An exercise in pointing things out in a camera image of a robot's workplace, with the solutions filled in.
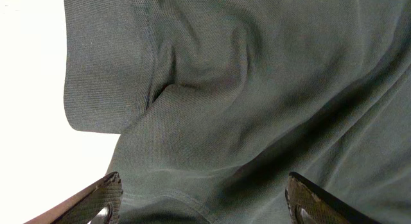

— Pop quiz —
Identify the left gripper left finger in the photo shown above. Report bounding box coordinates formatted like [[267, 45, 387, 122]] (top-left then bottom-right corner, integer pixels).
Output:
[[26, 172, 123, 224]]

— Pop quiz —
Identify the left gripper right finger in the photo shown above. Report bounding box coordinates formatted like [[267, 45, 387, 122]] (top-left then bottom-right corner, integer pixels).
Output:
[[285, 172, 380, 224]]

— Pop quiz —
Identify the black polo shirt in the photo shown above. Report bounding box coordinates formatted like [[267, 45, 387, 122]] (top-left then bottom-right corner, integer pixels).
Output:
[[64, 0, 410, 223]]

